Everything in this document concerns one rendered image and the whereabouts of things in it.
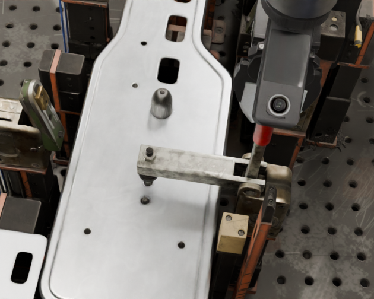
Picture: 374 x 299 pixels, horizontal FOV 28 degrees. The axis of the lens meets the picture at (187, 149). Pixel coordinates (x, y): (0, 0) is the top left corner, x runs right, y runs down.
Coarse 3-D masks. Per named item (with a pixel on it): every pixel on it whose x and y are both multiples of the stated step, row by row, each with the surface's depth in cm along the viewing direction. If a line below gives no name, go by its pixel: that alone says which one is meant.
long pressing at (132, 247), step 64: (128, 0) 124; (192, 0) 125; (128, 64) 117; (192, 64) 118; (128, 128) 111; (192, 128) 112; (64, 192) 105; (128, 192) 105; (192, 192) 106; (64, 256) 100; (128, 256) 100; (192, 256) 101
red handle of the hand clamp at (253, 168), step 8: (256, 128) 90; (264, 128) 89; (272, 128) 89; (256, 136) 91; (264, 136) 90; (256, 144) 93; (264, 144) 92; (256, 152) 94; (256, 160) 96; (248, 168) 98; (256, 168) 98; (248, 176) 100; (256, 176) 100
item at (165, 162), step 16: (144, 160) 100; (160, 160) 100; (176, 160) 100; (192, 160) 100; (208, 160) 100; (224, 160) 101; (240, 160) 101; (144, 176) 103; (160, 176) 101; (176, 176) 100; (192, 176) 100; (208, 176) 99; (224, 176) 99
